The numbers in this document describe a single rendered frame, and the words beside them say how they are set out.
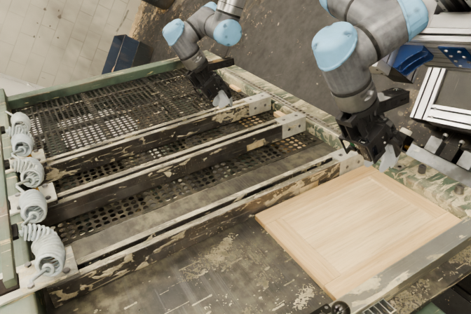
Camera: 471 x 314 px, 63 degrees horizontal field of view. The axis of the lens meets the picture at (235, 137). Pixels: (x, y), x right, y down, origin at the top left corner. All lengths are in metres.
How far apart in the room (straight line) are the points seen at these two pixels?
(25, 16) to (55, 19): 0.37
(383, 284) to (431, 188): 0.43
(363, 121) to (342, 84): 0.11
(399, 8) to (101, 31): 5.75
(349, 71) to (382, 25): 0.09
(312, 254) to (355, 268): 0.11
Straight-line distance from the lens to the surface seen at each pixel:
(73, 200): 1.36
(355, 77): 0.69
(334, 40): 0.65
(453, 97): 2.20
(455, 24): 1.47
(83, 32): 6.21
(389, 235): 1.21
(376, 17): 0.71
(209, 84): 1.29
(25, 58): 6.07
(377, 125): 0.79
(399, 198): 1.35
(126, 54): 5.30
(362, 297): 1.02
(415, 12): 0.72
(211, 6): 1.27
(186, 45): 1.24
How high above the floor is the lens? 2.14
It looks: 39 degrees down
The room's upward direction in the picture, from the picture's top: 70 degrees counter-clockwise
